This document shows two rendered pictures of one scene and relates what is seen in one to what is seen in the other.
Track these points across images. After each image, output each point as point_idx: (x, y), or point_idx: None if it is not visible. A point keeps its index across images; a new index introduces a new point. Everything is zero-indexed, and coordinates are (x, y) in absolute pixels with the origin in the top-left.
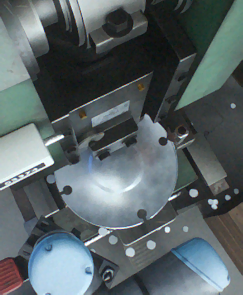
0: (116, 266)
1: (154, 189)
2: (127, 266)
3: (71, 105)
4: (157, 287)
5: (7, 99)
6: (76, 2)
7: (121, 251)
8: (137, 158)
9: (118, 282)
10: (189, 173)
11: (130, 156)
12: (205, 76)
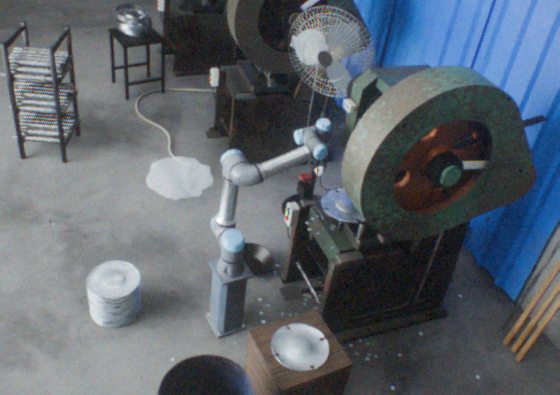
0: (314, 166)
1: (336, 213)
2: (280, 303)
3: None
4: (317, 138)
5: (359, 91)
6: None
7: (289, 302)
8: (350, 210)
9: (271, 297)
10: (342, 248)
11: (351, 208)
12: None
